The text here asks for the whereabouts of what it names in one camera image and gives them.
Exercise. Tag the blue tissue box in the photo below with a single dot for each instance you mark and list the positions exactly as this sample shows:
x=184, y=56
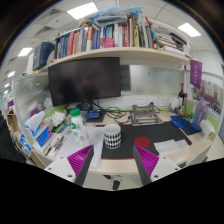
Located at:
x=41, y=135

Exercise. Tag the white printed paper sheet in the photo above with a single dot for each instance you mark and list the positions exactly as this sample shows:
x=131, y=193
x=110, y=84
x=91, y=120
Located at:
x=96, y=136

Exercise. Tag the dark wine bottle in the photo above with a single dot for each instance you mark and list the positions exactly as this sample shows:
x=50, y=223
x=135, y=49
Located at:
x=182, y=95

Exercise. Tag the white shelf with books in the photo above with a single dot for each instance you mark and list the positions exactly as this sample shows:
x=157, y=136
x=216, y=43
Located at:
x=126, y=53

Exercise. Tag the group photo poster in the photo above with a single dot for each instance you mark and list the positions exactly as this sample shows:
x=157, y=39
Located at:
x=210, y=95

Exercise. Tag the white folded paper napkin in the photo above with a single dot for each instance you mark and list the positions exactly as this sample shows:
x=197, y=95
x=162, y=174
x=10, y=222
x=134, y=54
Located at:
x=168, y=146

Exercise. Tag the black computer monitor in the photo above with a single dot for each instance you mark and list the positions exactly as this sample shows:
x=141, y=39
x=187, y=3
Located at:
x=83, y=80

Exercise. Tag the white tissue pack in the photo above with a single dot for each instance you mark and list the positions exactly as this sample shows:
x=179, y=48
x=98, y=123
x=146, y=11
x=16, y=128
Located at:
x=206, y=128

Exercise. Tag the small blue box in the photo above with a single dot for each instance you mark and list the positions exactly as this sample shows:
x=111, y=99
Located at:
x=94, y=115

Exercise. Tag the white green-capped drink bottle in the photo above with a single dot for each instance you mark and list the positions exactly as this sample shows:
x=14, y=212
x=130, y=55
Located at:
x=79, y=130

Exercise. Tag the black red-edged desk mat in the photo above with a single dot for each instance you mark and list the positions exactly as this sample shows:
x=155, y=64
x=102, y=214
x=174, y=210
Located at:
x=160, y=131

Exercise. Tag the white plastic jar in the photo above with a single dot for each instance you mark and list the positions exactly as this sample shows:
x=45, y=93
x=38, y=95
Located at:
x=174, y=106

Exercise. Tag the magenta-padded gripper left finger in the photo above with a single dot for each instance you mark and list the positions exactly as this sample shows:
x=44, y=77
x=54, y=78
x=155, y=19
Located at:
x=61, y=166

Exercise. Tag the ceiling light panels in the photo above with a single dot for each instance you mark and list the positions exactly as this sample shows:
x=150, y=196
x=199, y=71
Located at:
x=81, y=10

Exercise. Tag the translucent purple water bottle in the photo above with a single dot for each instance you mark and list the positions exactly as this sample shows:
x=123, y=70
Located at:
x=199, y=115

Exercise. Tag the purple hanging banner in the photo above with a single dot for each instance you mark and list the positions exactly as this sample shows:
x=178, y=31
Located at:
x=196, y=73

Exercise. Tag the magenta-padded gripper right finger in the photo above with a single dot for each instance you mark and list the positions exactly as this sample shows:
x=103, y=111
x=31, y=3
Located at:
x=160, y=165

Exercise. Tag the grey metal laptop stand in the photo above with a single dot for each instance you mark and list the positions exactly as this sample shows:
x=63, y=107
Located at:
x=145, y=116

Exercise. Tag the black white diamond-pattern mug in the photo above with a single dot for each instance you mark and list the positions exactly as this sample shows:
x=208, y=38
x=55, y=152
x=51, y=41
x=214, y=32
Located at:
x=112, y=137

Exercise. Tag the flat round red coaster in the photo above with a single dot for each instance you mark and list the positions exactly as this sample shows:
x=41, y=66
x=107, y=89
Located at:
x=142, y=141

